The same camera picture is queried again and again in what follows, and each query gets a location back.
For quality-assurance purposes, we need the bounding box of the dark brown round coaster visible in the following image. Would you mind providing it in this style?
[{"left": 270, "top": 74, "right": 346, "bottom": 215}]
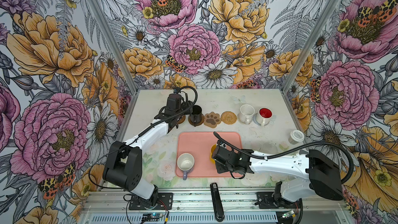
[{"left": 177, "top": 115, "right": 186, "bottom": 124}]

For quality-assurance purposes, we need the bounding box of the black mug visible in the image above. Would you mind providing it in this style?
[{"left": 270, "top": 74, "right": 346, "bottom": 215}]
[{"left": 189, "top": 105, "right": 202, "bottom": 123}]

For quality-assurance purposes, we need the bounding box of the yellow mug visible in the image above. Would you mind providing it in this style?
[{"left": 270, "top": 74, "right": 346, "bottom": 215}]
[{"left": 209, "top": 144, "right": 217, "bottom": 164}]

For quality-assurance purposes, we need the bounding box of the glossy brown round coaster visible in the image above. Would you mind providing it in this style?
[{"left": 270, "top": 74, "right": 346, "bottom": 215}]
[{"left": 188, "top": 115, "right": 204, "bottom": 127}]

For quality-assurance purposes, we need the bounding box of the cork round coaster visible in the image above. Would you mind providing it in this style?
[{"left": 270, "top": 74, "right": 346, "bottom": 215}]
[{"left": 221, "top": 111, "right": 237, "bottom": 125}]

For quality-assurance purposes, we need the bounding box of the red interior white mug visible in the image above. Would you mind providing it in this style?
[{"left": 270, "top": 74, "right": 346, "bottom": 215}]
[{"left": 258, "top": 108, "right": 273, "bottom": 119}]

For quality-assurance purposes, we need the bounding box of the white patterned round coaster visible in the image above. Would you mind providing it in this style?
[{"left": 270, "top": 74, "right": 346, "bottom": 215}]
[{"left": 237, "top": 113, "right": 253, "bottom": 125}]

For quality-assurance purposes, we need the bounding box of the grey woven round coaster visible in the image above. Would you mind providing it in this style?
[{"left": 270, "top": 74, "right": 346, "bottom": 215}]
[{"left": 254, "top": 114, "right": 270, "bottom": 127}]

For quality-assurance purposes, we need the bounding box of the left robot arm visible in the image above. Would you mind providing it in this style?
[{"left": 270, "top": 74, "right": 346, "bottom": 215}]
[{"left": 103, "top": 87, "right": 198, "bottom": 208}]

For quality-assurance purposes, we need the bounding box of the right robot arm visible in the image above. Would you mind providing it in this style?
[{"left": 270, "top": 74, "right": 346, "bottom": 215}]
[{"left": 211, "top": 139, "right": 344, "bottom": 208}]

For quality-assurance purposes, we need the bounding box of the clear glass cup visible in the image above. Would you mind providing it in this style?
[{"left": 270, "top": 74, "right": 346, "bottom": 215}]
[{"left": 259, "top": 143, "right": 278, "bottom": 154}]

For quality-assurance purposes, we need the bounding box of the paw shaped coaster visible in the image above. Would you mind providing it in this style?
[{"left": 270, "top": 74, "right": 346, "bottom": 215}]
[{"left": 204, "top": 112, "right": 222, "bottom": 128}]

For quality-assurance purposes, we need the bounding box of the white paper cup with lid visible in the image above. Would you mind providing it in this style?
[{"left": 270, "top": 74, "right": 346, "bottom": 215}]
[{"left": 288, "top": 130, "right": 305, "bottom": 145}]

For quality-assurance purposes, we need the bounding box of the pink tray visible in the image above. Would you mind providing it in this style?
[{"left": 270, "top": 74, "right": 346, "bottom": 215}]
[{"left": 176, "top": 132, "right": 231, "bottom": 178}]

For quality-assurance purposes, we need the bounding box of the black center bar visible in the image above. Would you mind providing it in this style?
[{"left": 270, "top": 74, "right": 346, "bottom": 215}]
[{"left": 210, "top": 183, "right": 225, "bottom": 222}]

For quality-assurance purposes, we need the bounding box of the green circuit board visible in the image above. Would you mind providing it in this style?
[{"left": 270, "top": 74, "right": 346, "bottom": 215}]
[{"left": 141, "top": 213, "right": 165, "bottom": 223}]

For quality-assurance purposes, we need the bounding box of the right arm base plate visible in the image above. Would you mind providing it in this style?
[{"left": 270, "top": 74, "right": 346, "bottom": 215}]
[{"left": 255, "top": 191, "right": 302, "bottom": 209}]

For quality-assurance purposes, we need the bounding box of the white mug purple handle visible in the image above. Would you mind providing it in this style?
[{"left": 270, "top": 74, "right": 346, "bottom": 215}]
[{"left": 177, "top": 153, "right": 195, "bottom": 180}]

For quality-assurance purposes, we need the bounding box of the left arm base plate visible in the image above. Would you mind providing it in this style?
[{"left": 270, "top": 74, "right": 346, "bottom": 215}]
[{"left": 127, "top": 192, "right": 174, "bottom": 211}]

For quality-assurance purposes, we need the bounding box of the left black cable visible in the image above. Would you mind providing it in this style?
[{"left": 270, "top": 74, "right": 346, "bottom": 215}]
[{"left": 87, "top": 85, "right": 199, "bottom": 190}]

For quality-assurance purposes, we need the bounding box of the right black corrugated cable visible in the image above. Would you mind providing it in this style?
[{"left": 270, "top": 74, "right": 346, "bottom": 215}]
[{"left": 212, "top": 131, "right": 354, "bottom": 224}]

